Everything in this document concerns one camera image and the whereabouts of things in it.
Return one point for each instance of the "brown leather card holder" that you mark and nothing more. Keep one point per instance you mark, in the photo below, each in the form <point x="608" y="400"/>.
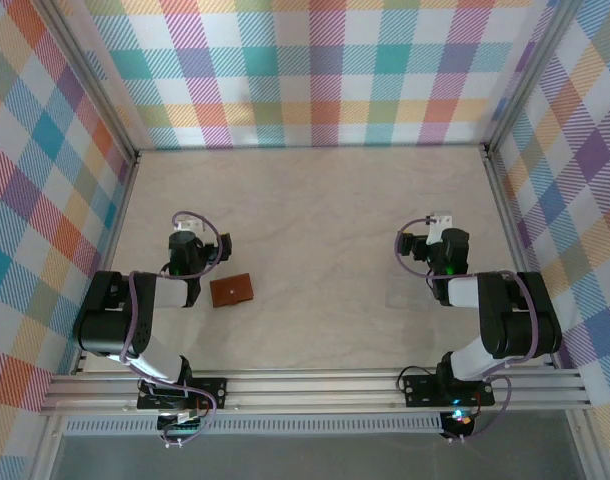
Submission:
<point x="232" y="292"/>

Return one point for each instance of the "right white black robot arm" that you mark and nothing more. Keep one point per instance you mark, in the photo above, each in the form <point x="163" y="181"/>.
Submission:
<point x="515" y="325"/>

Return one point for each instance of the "grey metal panel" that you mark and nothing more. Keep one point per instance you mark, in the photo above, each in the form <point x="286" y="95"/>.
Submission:
<point x="310" y="460"/>

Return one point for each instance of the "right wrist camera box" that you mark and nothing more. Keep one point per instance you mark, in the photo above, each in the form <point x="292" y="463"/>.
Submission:
<point x="439" y="225"/>

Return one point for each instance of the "aluminium side rail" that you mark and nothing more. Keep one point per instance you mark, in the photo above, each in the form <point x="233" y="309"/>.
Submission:
<point x="515" y="250"/>
<point x="111" y="250"/>

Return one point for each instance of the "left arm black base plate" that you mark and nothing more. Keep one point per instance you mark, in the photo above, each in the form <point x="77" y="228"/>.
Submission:
<point x="215" y="392"/>

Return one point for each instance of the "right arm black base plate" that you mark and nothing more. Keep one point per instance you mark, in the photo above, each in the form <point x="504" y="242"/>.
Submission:
<point x="420" y="390"/>

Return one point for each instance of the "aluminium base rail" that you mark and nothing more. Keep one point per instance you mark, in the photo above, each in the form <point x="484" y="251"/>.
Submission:
<point x="310" y="390"/>

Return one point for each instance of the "aluminium frame post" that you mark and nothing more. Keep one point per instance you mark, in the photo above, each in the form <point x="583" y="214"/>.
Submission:
<point x="529" y="75"/>
<point x="90" y="75"/>

